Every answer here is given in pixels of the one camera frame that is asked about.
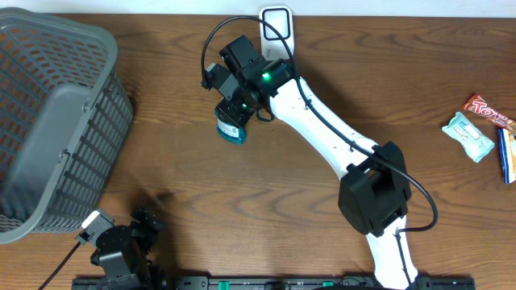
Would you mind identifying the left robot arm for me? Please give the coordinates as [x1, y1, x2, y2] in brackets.
[92, 207, 168, 290]

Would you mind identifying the teal mouthwash bottle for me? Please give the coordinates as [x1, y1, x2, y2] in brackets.
[215, 113, 247, 144]

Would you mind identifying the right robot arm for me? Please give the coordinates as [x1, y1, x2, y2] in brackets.
[204, 36, 418, 289]

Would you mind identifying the yellow snack bag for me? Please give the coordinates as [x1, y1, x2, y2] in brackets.
[498, 129, 516, 184]

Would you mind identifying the orange red snack bar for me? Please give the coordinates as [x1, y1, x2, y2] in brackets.
[463, 94, 515, 133]

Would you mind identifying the white barcode scanner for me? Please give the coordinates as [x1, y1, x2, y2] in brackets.
[259, 6, 295, 60]

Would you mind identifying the right camera cable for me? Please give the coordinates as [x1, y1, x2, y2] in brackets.
[199, 14, 439, 290]

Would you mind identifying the left camera cable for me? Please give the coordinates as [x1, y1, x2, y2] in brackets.
[38, 240, 82, 290]

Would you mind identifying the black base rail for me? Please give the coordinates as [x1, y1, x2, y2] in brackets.
[72, 273, 476, 290]

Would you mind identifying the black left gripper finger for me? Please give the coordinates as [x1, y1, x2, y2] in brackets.
[144, 214, 164, 234]
[131, 207, 152, 221]

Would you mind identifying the grey plastic shopping basket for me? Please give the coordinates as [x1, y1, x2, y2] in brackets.
[1, 7, 134, 244]

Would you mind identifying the camera cable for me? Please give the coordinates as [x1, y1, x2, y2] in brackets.
[38, 240, 82, 290]
[199, 14, 439, 290]

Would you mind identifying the teal wet wipes pack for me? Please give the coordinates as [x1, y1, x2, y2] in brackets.
[441, 112, 494, 163]

